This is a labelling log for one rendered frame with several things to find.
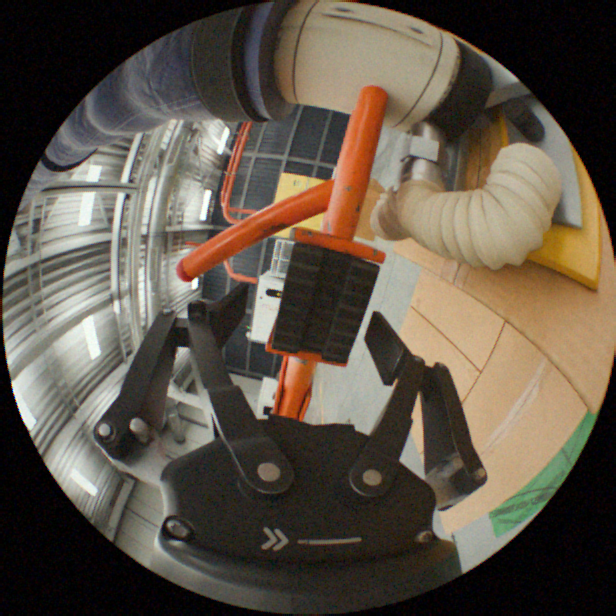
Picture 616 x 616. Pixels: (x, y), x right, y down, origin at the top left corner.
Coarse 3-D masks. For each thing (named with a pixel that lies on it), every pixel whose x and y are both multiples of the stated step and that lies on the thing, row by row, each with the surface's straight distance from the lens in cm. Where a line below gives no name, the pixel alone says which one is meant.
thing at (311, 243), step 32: (320, 256) 12; (352, 256) 13; (384, 256) 13; (288, 288) 12; (320, 288) 13; (352, 288) 13; (288, 320) 13; (320, 320) 14; (352, 320) 13; (288, 352) 14; (320, 352) 15
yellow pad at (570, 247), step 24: (528, 96) 23; (504, 120) 23; (528, 120) 17; (552, 120) 19; (504, 144) 22; (528, 144) 19; (552, 144) 18; (576, 168) 17; (576, 192) 15; (552, 216) 15; (576, 216) 14; (600, 216) 16; (552, 240) 15; (576, 240) 14; (600, 240) 15; (552, 264) 15; (576, 264) 14; (600, 264) 15
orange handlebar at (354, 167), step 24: (360, 96) 18; (384, 96) 18; (360, 120) 16; (360, 144) 15; (336, 168) 19; (360, 168) 15; (336, 192) 14; (360, 192) 14; (336, 216) 14; (288, 360) 22; (288, 384) 19; (312, 384) 22; (288, 408) 20
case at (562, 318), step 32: (448, 32) 61; (480, 128) 30; (480, 160) 27; (416, 256) 32; (608, 256) 16; (480, 288) 21; (512, 288) 18; (544, 288) 17; (576, 288) 16; (608, 288) 16; (512, 320) 18; (544, 320) 16; (576, 320) 15; (608, 320) 15; (544, 352) 16; (576, 352) 15; (608, 352) 15; (576, 384) 15
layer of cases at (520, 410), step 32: (416, 288) 112; (448, 288) 90; (416, 320) 106; (448, 320) 86; (480, 320) 74; (416, 352) 101; (448, 352) 83; (480, 352) 72; (512, 352) 64; (480, 384) 71; (512, 384) 64; (544, 384) 59; (416, 416) 95; (480, 416) 70; (512, 416) 63; (544, 416) 59; (576, 416) 57; (480, 448) 70; (512, 448) 64; (544, 448) 60; (512, 480) 65; (448, 512) 81; (480, 512) 72
